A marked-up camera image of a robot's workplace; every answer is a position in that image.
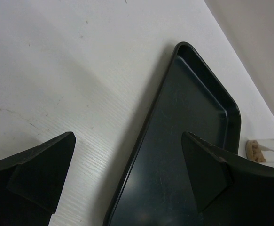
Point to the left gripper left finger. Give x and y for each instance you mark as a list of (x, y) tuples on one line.
[(31, 182)]

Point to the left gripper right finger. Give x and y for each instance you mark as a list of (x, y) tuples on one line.
[(229, 190)]

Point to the black cap spice bottle front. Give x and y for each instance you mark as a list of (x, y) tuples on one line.
[(261, 151)]

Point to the black plastic tray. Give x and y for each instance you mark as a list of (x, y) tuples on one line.
[(154, 189)]

